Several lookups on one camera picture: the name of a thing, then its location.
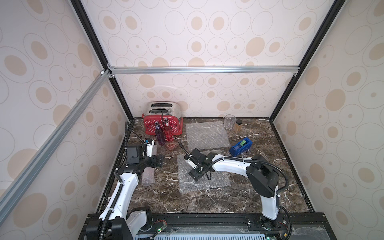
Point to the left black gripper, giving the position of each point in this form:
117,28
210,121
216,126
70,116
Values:
156,160

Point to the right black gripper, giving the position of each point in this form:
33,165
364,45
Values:
196,164

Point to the purple drink bottle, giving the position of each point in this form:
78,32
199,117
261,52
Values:
159,134

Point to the blue tape dispenser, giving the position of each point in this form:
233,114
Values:
241,147

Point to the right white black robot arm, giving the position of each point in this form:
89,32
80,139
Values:
267,179

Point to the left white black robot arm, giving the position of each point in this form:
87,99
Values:
120,198

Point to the red drink bottle back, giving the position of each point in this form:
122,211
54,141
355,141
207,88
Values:
168,130

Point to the red perforated plastic basket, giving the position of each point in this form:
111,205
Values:
175,123

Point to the silver toaster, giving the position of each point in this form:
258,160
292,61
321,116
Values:
163,108

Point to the brown spice jar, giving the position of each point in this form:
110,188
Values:
238,125

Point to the clear drinking glass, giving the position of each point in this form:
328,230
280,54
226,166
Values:
229,122

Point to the horizontal aluminium bar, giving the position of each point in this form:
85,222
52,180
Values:
204,70

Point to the left diagonal aluminium bar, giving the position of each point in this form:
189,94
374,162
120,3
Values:
21,184

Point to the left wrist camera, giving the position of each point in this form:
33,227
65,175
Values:
151,147

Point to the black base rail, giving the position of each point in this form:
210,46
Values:
291,226

